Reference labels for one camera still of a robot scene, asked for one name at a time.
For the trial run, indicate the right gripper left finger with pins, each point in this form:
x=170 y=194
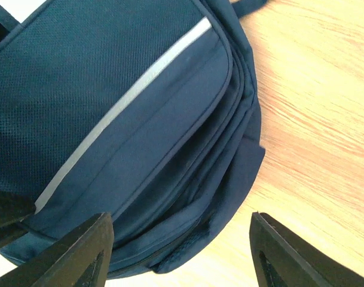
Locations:
x=80 y=258

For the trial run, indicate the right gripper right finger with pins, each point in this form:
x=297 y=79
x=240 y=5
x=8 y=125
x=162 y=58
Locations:
x=282 y=258

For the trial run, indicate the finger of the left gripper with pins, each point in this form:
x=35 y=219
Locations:
x=13 y=209

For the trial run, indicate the navy blue backpack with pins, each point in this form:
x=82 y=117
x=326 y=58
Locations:
x=147 y=110

